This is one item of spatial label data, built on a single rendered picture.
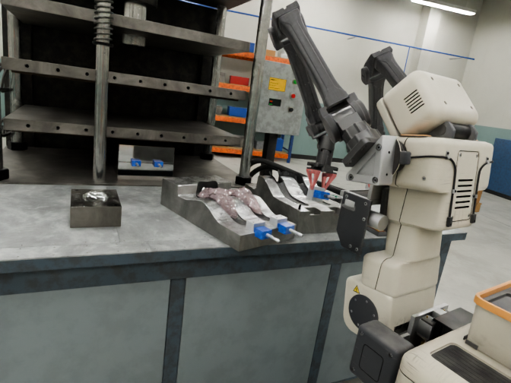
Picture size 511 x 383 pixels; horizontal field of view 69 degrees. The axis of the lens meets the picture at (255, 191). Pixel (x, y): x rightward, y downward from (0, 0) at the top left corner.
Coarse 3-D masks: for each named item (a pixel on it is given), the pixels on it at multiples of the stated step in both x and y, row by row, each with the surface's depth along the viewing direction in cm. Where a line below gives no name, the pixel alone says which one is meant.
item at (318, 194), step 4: (316, 188) 136; (320, 188) 136; (324, 188) 137; (308, 192) 138; (312, 192) 136; (316, 192) 134; (320, 192) 132; (324, 192) 132; (308, 196) 137; (312, 196) 135; (316, 196) 133; (320, 196) 132; (324, 196) 132; (328, 196) 130; (332, 196) 128; (312, 200) 135; (316, 200) 136; (320, 200) 137
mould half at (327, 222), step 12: (264, 180) 160; (288, 180) 165; (252, 192) 170; (264, 192) 160; (276, 192) 155; (300, 192) 161; (276, 204) 150; (288, 204) 142; (312, 204) 145; (336, 204) 150; (288, 216) 141; (300, 216) 135; (312, 216) 137; (324, 216) 140; (336, 216) 142; (300, 228) 137; (312, 228) 139; (324, 228) 141; (336, 228) 144
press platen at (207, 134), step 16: (16, 112) 177; (32, 112) 185; (48, 112) 194; (64, 112) 204; (80, 112) 215; (112, 112) 240; (16, 128) 159; (32, 128) 161; (48, 128) 164; (64, 128) 167; (80, 128) 169; (112, 128) 175; (128, 128) 178; (144, 128) 184; (160, 128) 193; (176, 128) 203; (192, 128) 213; (208, 128) 225; (224, 144) 201
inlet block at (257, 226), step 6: (246, 222) 120; (252, 222) 118; (258, 222) 119; (264, 222) 120; (246, 228) 120; (252, 228) 118; (258, 228) 117; (264, 228) 118; (258, 234) 116; (264, 234) 116; (270, 234) 118; (276, 240) 113
